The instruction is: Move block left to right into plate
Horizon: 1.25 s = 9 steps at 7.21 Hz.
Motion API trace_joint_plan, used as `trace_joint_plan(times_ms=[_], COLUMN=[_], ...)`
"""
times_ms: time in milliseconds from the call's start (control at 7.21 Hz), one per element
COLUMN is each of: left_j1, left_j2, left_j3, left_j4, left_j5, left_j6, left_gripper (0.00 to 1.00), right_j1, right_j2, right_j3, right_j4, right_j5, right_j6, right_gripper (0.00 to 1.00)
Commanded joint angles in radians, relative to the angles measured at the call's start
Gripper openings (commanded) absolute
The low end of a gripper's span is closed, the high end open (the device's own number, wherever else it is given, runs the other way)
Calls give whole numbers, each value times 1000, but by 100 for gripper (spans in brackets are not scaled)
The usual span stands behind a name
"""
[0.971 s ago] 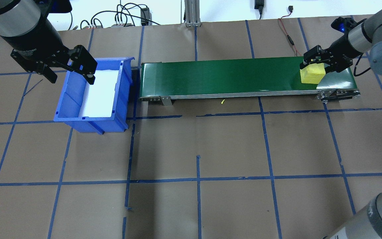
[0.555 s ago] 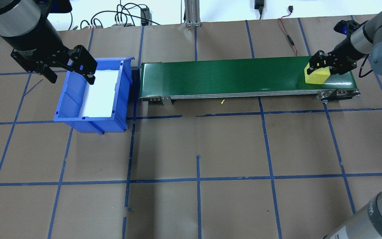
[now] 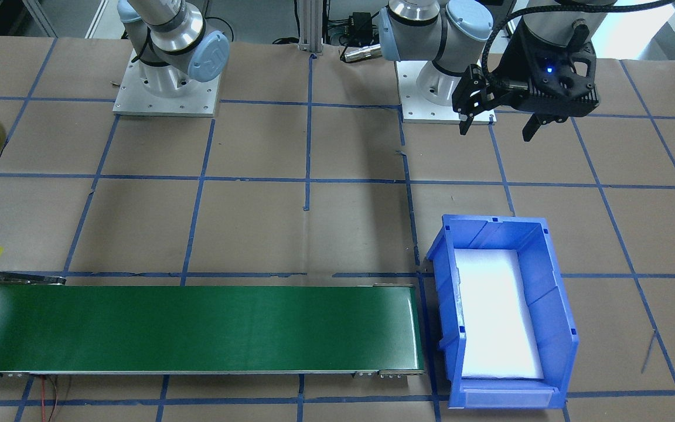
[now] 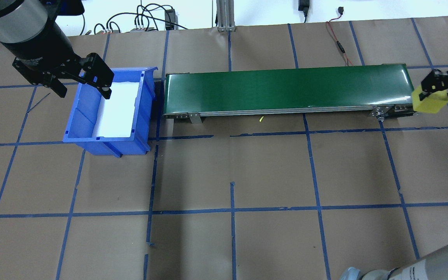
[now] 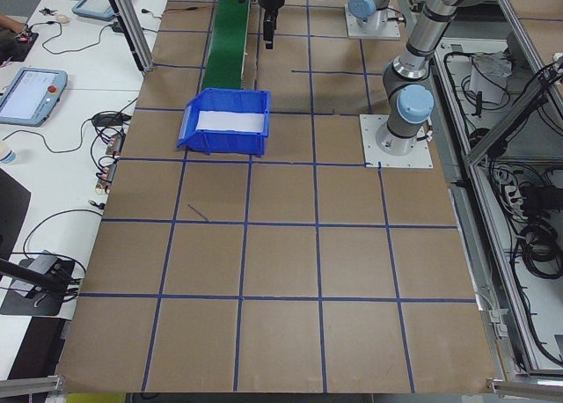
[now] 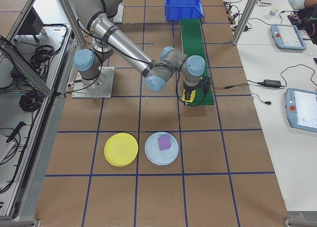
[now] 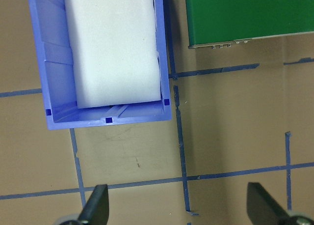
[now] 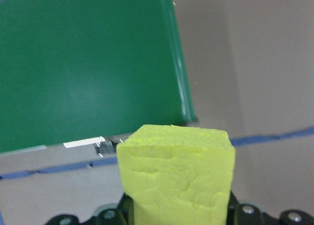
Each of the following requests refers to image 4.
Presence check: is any green conveyor belt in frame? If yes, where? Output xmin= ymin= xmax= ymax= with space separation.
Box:
xmin=163 ymin=63 xmax=417 ymax=124

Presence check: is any yellow foam block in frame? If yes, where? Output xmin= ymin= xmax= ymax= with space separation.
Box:
xmin=411 ymin=87 xmax=448 ymax=114

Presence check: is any blue plastic storage bin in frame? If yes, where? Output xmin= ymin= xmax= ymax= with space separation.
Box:
xmin=63 ymin=67 xmax=159 ymax=158

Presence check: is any red and black conveyor wire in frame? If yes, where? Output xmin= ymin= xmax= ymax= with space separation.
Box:
xmin=326 ymin=6 xmax=355 ymax=67

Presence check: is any white foam pad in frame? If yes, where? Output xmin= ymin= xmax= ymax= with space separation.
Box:
xmin=93 ymin=82 xmax=141 ymax=139

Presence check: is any black power adapter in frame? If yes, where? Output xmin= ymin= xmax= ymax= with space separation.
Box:
xmin=297 ymin=0 xmax=311 ymax=18

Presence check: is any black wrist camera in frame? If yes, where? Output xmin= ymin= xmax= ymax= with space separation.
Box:
xmin=45 ymin=0 xmax=85 ymax=17

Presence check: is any black cable bundle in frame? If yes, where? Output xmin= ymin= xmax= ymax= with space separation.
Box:
xmin=93 ymin=3 xmax=189 ymax=35

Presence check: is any aluminium profile post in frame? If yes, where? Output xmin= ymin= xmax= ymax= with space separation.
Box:
xmin=216 ymin=0 xmax=237 ymax=32

